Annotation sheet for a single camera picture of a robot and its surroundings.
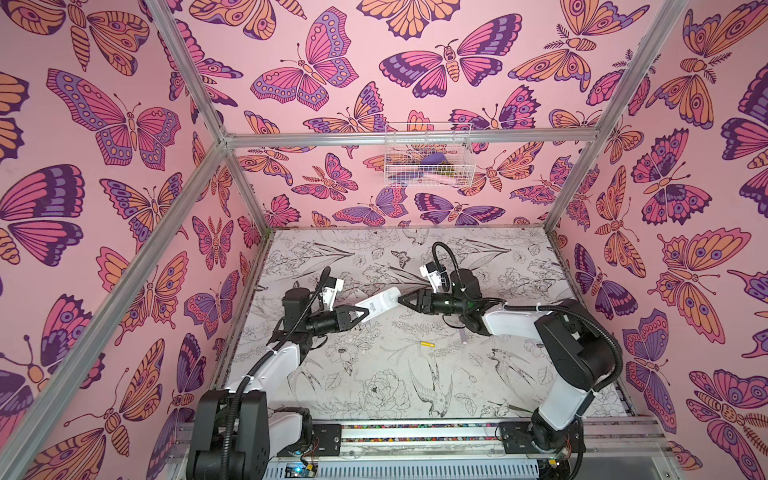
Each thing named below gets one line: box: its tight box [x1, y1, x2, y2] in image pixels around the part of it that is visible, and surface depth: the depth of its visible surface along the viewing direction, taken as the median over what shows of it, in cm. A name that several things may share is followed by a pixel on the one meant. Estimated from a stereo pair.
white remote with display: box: [354, 287, 401, 323], surface depth 85 cm
